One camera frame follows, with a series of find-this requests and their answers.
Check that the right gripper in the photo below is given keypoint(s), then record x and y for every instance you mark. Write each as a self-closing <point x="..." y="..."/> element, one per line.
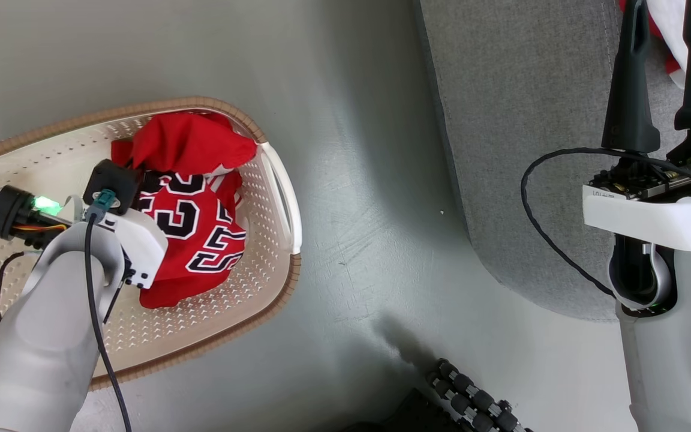
<point x="651" y="222"/>

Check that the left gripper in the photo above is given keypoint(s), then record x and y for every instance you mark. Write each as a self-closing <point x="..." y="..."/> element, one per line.
<point x="141" y="240"/>

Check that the red and white garment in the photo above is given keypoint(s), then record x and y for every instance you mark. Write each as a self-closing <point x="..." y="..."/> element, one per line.
<point x="666" y="18"/>

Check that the red jersey number 23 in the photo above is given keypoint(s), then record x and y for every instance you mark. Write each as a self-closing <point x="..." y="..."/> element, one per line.
<point x="183" y="141"/>

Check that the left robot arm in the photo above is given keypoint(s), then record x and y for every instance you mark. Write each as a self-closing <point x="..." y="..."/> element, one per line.
<point x="39" y="348"/>

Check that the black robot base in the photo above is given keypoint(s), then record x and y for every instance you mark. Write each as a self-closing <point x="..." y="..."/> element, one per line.
<point x="417" y="414"/>

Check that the cream laundry basket brown rim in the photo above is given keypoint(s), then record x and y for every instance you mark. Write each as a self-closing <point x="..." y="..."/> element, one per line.
<point x="249" y="282"/>

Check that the grey fabric sofa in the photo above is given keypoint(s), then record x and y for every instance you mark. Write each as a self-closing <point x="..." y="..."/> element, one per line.
<point x="519" y="120"/>

